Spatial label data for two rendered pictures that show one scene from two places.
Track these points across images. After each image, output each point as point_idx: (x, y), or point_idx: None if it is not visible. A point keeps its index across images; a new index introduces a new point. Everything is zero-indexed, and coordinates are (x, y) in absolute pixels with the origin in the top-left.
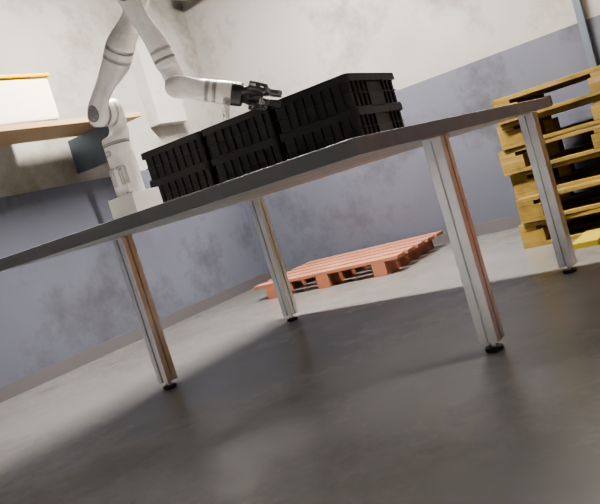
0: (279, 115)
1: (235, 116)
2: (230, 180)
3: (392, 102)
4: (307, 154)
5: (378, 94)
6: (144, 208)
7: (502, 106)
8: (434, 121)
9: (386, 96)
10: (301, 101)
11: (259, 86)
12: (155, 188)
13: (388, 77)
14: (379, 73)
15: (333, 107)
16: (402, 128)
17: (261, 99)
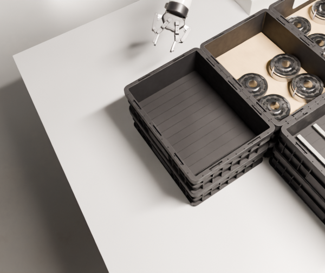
0: (193, 60)
1: (229, 27)
2: (90, 21)
3: (176, 173)
4: (39, 44)
5: (160, 145)
6: (238, 0)
7: (108, 270)
8: (46, 132)
9: (171, 162)
10: (170, 70)
11: (153, 23)
12: (249, 0)
13: (180, 167)
14: (166, 148)
15: (147, 93)
16: (30, 96)
17: (174, 33)
